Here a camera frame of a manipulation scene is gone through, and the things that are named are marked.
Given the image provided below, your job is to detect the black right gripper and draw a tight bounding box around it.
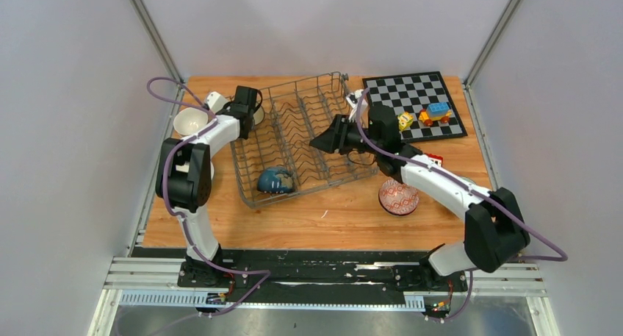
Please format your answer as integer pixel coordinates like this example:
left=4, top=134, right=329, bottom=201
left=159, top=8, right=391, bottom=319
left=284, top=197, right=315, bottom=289
left=309, top=115, right=382, bottom=156

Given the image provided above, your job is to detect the beige bowl with flower sprig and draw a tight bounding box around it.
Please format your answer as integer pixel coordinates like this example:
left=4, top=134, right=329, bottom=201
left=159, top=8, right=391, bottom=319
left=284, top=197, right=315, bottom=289
left=173, top=107, right=215, bottom=137

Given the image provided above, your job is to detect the blue white zigzag bowl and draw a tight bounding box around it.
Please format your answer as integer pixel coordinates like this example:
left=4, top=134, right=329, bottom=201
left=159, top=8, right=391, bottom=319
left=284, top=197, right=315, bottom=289
left=378, top=179, right=419, bottom=216

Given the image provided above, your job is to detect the mint green leaf bowl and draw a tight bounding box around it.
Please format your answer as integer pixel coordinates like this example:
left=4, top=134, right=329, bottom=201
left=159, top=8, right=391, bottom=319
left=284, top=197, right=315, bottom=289
left=461, top=176, right=477, bottom=185

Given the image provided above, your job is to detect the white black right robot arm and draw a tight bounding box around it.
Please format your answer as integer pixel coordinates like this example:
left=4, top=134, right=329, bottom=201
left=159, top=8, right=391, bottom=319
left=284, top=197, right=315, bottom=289
left=309, top=105, right=530, bottom=290

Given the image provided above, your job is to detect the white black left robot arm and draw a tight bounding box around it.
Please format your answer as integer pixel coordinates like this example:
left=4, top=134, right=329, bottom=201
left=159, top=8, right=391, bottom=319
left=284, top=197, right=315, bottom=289
left=155, top=86, right=263, bottom=287

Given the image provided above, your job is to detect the dark blue floral bowl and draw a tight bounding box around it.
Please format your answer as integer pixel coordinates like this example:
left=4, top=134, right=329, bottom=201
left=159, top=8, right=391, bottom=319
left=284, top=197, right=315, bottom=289
left=256, top=166, right=295, bottom=194

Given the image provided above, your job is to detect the yellow owl toy block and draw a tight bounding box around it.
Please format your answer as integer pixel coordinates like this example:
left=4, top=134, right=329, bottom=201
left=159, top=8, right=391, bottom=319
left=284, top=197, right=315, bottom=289
left=397, top=112, right=414, bottom=132

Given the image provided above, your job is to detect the black white chessboard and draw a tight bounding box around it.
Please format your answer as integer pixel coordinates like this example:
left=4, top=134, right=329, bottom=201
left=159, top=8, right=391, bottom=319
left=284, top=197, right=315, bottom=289
left=362, top=71, right=467, bottom=143

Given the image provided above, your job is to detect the red toy house block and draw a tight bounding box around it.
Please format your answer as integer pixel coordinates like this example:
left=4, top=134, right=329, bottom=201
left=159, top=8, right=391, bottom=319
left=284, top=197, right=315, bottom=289
left=427, top=154, right=444, bottom=167

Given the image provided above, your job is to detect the toy brick car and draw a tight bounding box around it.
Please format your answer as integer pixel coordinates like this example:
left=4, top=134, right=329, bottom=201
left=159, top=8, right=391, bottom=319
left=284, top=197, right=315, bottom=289
left=418, top=102, right=452, bottom=126

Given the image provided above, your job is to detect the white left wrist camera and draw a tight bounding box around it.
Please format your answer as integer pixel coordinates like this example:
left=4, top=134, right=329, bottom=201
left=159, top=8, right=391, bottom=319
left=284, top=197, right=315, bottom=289
left=204, top=91, right=228, bottom=113

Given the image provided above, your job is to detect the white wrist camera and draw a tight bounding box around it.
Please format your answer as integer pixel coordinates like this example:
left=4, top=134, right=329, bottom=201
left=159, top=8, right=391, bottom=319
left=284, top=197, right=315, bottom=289
left=345, top=89, right=368, bottom=122
left=204, top=91, right=228, bottom=113

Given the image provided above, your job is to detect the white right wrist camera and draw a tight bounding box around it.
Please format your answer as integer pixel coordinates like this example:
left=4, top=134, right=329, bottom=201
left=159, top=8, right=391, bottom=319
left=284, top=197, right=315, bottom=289
left=345, top=89, right=368, bottom=122

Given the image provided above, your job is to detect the grey wire dish rack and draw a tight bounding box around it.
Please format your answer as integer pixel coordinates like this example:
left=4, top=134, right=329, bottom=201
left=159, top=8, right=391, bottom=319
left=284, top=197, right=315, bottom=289
left=231, top=71, right=378, bottom=208

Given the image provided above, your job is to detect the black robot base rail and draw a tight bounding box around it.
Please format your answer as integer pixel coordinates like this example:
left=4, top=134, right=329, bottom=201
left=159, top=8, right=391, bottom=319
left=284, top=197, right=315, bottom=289
left=177, top=249, right=468, bottom=305

